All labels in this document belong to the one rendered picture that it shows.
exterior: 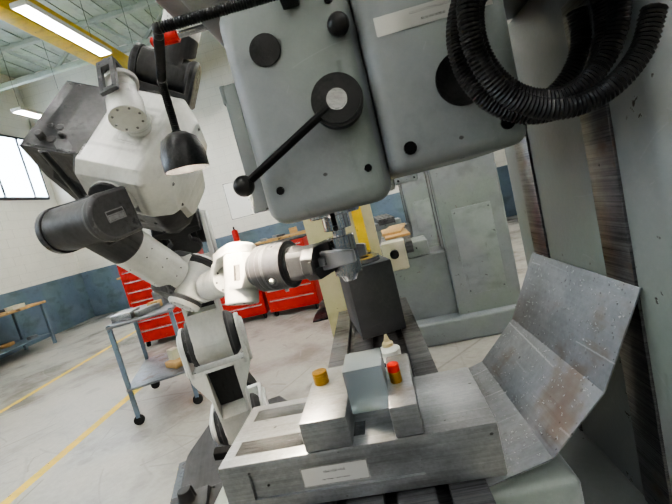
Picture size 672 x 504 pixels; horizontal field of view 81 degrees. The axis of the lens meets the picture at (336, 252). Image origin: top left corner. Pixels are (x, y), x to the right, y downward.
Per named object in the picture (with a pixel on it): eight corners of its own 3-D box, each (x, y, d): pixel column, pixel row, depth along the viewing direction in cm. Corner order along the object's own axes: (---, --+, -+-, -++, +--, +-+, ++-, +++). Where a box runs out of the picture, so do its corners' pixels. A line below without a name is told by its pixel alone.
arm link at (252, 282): (258, 240, 72) (211, 250, 77) (261, 299, 70) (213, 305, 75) (293, 247, 81) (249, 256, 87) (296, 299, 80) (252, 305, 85)
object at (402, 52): (393, 175, 54) (347, -25, 50) (383, 182, 78) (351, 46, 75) (535, 138, 52) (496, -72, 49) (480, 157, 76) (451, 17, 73)
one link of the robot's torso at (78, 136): (76, 247, 104) (-20, 155, 72) (130, 150, 120) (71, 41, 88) (187, 269, 104) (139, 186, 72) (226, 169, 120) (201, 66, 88)
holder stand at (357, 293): (362, 340, 101) (343, 266, 99) (349, 318, 123) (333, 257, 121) (407, 327, 103) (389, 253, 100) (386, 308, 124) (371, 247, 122)
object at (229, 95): (253, 213, 66) (218, 86, 63) (259, 212, 70) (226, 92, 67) (276, 207, 66) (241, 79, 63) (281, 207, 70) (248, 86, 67)
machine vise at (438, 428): (231, 518, 51) (207, 440, 50) (264, 444, 66) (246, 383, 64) (509, 476, 46) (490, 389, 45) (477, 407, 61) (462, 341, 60)
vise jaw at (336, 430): (306, 454, 48) (297, 424, 48) (322, 393, 63) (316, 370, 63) (353, 446, 48) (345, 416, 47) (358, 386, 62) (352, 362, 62)
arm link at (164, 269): (172, 308, 102) (98, 269, 84) (193, 263, 107) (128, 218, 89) (204, 314, 97) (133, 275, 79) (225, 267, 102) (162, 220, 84)
